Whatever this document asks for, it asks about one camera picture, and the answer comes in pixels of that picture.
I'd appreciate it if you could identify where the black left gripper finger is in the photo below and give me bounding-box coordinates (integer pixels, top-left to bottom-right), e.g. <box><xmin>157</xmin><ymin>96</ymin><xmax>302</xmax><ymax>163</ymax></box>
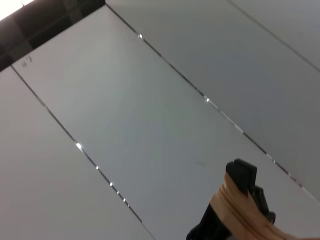
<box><xmin>225</xmin><ymin>158</ymin><xmax>276</xmax><ymax>224</ymax></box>
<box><xmin>186</xmin><ymin>199</ymin><xmax>234</xmax><ymax>240</ymax></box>

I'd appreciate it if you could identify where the khaki canvas food bag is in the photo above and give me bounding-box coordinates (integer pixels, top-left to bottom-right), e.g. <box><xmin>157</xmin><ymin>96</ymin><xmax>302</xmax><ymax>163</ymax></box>
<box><xmin>209</xmin><ymin>172</ymin><xmax>320</xmax><ymax>240</ymax></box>

